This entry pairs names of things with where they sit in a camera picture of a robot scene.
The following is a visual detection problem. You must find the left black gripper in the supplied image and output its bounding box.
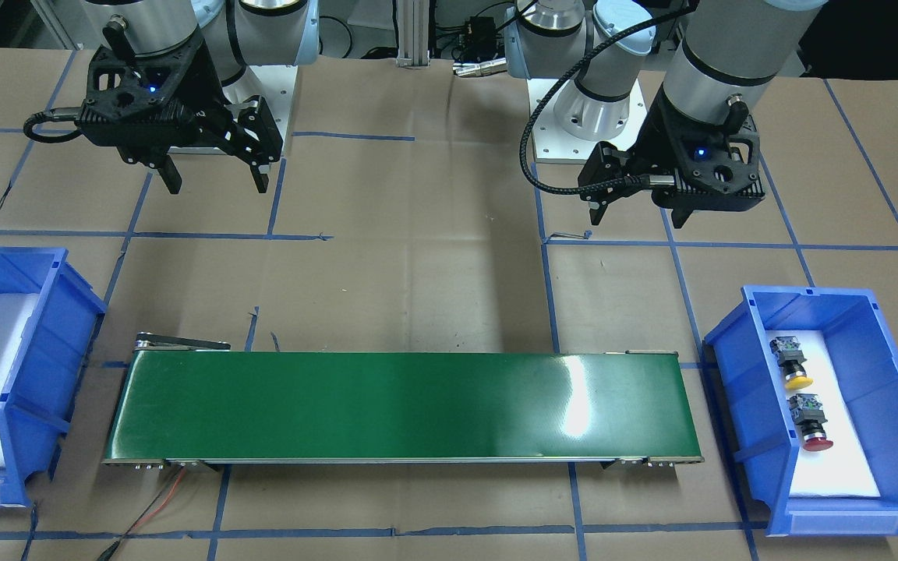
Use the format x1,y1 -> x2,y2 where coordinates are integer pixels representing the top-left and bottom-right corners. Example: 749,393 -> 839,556
578,93 -> 765,228

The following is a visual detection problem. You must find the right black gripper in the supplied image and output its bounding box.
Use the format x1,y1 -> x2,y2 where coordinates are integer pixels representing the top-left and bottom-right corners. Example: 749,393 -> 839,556
77,33 -> 284,195

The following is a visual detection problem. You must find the yellow push button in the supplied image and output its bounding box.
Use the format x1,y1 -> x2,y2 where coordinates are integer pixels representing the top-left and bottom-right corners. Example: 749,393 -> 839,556
769,335 -> 814,392

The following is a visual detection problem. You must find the red push button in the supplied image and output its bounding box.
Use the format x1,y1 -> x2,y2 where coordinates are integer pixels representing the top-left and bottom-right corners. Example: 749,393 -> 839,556
787,392 -> 834,453

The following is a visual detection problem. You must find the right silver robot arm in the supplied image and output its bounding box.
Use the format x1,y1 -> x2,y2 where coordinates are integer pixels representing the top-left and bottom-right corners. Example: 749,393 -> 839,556
72,1 -> 320,194

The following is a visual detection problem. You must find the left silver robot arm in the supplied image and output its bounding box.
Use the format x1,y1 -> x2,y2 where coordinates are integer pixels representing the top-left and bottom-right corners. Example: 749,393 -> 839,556
504,1 -> 823,228

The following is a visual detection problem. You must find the blue bin with buttons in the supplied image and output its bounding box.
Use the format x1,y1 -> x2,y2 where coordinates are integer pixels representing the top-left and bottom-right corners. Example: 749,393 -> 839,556
705,285 -> 898,536

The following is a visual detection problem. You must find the green conveyor belt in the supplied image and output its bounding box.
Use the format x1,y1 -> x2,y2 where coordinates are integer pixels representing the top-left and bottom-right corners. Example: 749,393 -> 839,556
103,347 -> 703,465

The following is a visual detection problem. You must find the blue bin empty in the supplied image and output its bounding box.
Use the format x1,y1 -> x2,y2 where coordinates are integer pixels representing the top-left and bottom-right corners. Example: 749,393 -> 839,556
0,246 -> 106,507

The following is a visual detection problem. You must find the white foam pad source bin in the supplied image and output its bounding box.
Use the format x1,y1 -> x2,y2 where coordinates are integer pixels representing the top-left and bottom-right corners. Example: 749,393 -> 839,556
766,330 -> 880,498

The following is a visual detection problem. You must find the braided black cable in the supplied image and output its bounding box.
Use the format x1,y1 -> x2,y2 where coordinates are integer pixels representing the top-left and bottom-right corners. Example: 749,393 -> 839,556
525,11 -> 676,196

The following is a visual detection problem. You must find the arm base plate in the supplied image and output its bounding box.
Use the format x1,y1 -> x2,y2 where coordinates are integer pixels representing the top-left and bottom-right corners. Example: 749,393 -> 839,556
530,81 -> 648,164
168,65 -> 299,157

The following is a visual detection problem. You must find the aluminium frame post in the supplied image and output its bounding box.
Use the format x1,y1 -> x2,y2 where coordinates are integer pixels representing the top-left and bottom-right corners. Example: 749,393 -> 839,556
392,0 -> 433,68

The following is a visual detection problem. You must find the red black wire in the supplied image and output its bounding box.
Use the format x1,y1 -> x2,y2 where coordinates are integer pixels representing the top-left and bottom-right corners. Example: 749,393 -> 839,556
98,466 -> 193,560

